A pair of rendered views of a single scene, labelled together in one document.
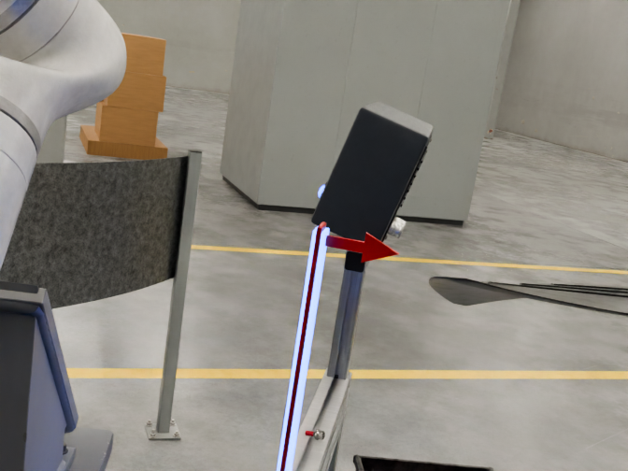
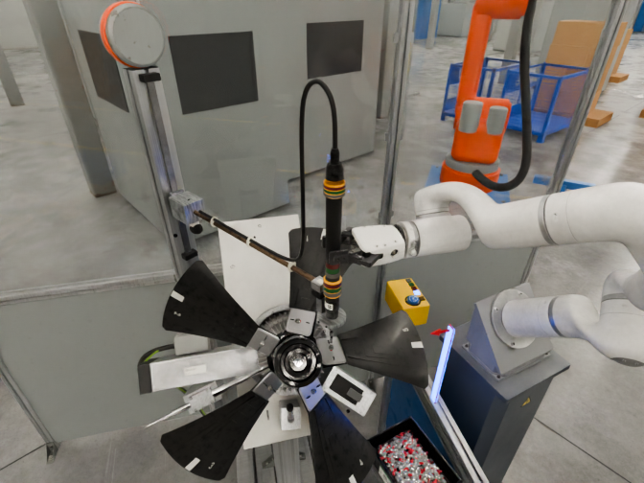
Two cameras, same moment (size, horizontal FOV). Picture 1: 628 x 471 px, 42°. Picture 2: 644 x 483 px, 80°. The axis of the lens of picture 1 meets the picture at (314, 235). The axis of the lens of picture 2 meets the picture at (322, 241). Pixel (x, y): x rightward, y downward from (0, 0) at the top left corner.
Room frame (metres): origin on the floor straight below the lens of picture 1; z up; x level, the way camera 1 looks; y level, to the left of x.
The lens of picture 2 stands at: (1.22, -0.62, 1.97)
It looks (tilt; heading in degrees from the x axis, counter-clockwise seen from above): 33 degrees down; 159
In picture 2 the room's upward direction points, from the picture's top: straight up
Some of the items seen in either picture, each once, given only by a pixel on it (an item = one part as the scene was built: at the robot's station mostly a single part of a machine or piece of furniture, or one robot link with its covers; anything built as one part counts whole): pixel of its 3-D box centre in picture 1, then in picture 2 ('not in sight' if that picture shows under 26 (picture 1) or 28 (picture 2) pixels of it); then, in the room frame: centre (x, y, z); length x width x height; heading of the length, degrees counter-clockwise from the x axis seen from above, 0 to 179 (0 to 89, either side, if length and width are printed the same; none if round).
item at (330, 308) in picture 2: not in sight; (333, 249); (0.57, -0.35, 1.50); 0.04 x 0.04 x 0.46
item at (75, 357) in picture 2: not in sight; (295, 335); (-0.14, -0.25, 0.50); 2.59 x 0.03 x 0.91; 82
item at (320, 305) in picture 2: not in sight; (329, 302); (0.56, -0.35, 1.35); 0.09 x 0.07 x 0.10; 27
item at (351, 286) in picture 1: (347, 313); not in sight; (1.15, -0.07, 0.96); 0.03 x 0.03 x 0.20; 82
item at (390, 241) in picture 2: not in sight; (379, 242); (0.59, -0.24, 1.50); 0.11 x 0.10 x 0.07; 82
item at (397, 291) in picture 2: not in sight; (405, 303); (0.33, 0.05, 1.02); 0.16 x 0.10 x 0.11; 172
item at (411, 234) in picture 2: not in sight; (405, 240); (0.60, -0.18, 1.50); 0.09 x 0.03 x 0.08; 172
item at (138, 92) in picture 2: not in sight; (196, 307); (-0.07, -0.68, 0.90); 0.08 x 0.06 x 1.80; 117
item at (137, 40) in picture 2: not in sight; (133, 35); (-0.07, -0.68, 1.88); 0.16 x 0.07 x 0.16; 117
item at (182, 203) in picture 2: not in sight; (186, 207); (0.02, -0.63, 1.39); 0.10 x 0.07 x 0.09; 27
